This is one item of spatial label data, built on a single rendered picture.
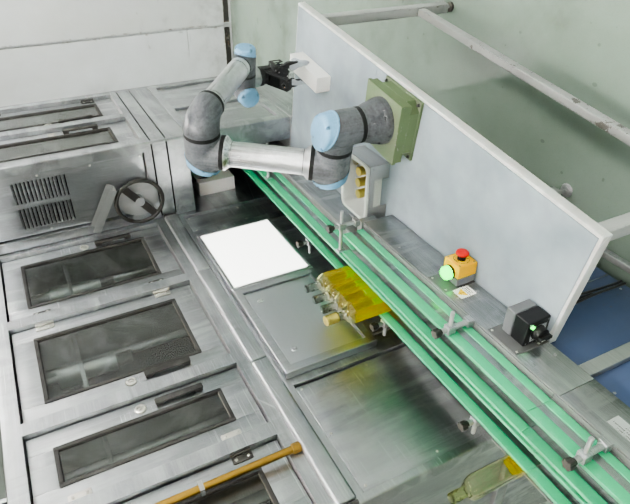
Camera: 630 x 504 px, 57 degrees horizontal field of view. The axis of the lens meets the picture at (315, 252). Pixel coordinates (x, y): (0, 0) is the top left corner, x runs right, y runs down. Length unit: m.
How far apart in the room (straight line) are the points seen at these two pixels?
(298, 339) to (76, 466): 0.76
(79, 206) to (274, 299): 0.98
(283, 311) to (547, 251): 0.95
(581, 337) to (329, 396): 0.75
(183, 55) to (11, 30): 1.33
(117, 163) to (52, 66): 2.75
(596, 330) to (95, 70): 4.43
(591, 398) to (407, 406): 0.55
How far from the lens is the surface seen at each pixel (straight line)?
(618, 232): 1.61
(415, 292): 1.78
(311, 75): 2.36
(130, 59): 5.35
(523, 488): 2.24
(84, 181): 2.60
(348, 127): 1.80
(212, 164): 1.91
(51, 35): 5.22
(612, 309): 1.91
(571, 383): 1.59
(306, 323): 2.04
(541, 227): 1.58
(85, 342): 2.17
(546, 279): 1.62
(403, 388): 1.89
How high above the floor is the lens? 1.85
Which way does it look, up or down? 23 degrees down
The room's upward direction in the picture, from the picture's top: 106 degrees counter-clockwise
